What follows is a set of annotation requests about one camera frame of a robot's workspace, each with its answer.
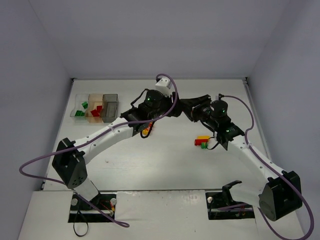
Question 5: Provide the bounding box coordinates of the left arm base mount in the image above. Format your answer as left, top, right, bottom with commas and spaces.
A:
67, 191, 118, 223

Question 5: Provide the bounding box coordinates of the small red lego brick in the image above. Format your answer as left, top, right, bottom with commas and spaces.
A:
96, 105, 103, 112

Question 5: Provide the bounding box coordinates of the yellow long lego brick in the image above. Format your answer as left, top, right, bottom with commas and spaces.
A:
196, 135, 210, 142

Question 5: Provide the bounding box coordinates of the red flower print lego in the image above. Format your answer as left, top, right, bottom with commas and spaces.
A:
90, 109, 100, 117

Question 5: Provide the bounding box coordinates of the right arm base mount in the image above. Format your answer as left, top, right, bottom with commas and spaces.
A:
205, 180, 255, 221

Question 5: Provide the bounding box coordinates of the green number two lego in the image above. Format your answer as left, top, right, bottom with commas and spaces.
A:
200, 142, 209, 150

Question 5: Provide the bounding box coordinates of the small green lego brick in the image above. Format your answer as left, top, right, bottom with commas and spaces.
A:
81, 101, 88, 110

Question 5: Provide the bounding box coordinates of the green lego in container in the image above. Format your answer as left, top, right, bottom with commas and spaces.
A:
74, 110, 85, 117

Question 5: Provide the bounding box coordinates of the clear plastic container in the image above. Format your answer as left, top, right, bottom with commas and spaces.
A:
70, 93, 89, 123

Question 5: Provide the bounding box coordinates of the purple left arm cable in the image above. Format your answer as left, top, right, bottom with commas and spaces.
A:
19, 73, 179, 228

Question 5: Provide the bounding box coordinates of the grey plastic container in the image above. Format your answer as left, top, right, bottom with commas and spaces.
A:
100, 94, 119, 123

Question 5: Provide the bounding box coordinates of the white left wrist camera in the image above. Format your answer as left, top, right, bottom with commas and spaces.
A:
155, 77, 173, 97

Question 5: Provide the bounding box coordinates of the yellow butterfly print lego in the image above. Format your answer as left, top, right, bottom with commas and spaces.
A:
142, 122, 152, 135

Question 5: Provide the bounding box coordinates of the red long lego brick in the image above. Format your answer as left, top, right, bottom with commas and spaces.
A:
194, 138, 206, 146

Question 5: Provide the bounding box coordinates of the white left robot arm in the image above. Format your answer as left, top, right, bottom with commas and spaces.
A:
52, 89, 179, 203

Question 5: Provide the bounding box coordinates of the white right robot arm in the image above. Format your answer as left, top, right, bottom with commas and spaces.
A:
180, 95, 303, 222

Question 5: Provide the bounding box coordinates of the tan plastic container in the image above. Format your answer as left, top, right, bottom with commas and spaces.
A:
85, 93, 103, 123

